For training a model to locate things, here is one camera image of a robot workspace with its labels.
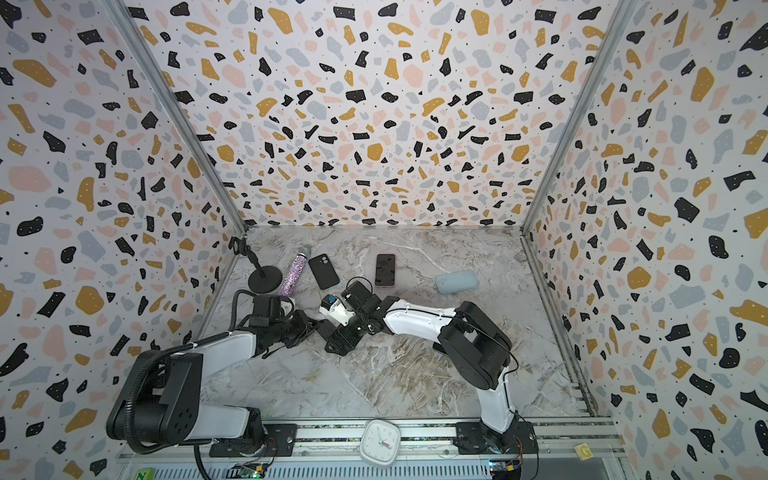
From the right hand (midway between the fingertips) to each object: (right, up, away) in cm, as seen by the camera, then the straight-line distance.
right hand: (330, 334), depth 84 cm
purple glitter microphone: (-17, +16, +19) cm, 30 cm away
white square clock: (+15, -23, -13) cm, 30 cm away
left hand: (-4, +3, +6) cm, 8 cm away
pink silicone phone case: (+14, +16, +22) cm, 31 cm away
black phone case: (-8, +16, +25) cm, 31 cm away
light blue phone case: (+40, +13, +23) cm, 48 cm away
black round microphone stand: (-28, +14, +20) cm, 37 cm away
